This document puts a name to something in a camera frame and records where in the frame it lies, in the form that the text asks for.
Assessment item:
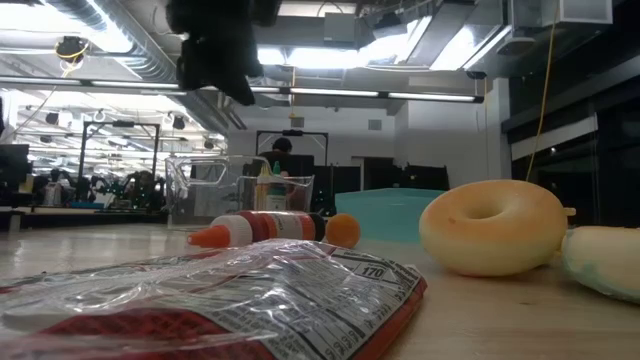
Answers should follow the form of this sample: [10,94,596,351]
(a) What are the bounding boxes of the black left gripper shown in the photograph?
[166,0,284,108]

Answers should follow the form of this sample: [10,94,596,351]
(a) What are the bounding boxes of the clear plastic container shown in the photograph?
[164,154,316,227]

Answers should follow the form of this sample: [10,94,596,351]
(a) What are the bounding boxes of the orange glue bottle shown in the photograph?
[186,210,317,249]

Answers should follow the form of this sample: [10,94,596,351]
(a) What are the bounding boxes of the red snack packet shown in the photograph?
[0,238,429,360]

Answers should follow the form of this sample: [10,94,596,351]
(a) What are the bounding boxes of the person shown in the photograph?
[258,136,316,177]

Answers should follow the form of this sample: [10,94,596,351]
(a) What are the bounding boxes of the long ceiling light bar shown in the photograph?
[0,74,485,105]

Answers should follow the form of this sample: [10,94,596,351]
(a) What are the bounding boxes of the grey ceiling box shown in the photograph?
[323,12,358,44]

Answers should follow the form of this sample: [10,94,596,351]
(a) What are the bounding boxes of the green cloth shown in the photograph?
[334,187,447,245]

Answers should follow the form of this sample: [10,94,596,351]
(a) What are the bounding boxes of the black cabinet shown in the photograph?
[363,156,451,192]

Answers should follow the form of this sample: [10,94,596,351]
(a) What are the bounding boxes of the background workbench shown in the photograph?
[0,204,169,232]

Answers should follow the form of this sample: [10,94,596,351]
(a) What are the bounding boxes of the black background monitor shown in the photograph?
[0,143,32,194]

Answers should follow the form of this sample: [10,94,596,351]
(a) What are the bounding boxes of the black gantry frame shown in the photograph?
[77,120,162,184]
[254,129,330,169]

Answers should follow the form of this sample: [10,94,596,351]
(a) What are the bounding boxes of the silver ventilation duct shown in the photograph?
[49,0,236,131]

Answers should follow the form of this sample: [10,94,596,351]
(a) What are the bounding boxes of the yellow hanging cable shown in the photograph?
[524,0,559,182]

